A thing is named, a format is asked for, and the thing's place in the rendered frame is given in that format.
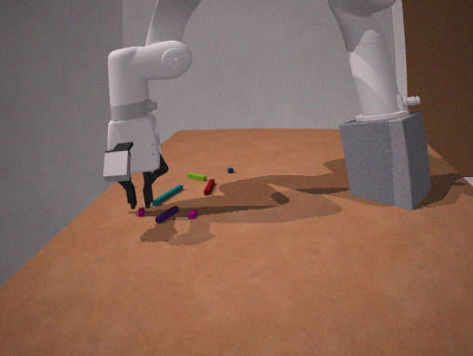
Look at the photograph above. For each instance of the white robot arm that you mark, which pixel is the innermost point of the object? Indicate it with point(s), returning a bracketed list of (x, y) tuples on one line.
[(129, 69)]

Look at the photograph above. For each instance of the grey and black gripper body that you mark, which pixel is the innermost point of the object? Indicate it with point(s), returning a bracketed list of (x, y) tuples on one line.
[(143, 132)]

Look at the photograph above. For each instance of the turquoise rod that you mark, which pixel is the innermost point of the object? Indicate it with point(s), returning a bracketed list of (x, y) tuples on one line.
[(167, 195)]

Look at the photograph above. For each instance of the lime green rod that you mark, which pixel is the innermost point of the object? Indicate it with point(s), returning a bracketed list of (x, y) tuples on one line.
[(196, 176)]

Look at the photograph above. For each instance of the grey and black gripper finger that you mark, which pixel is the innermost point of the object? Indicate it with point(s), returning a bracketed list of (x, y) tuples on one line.
[(131, 194), (149, 177)]

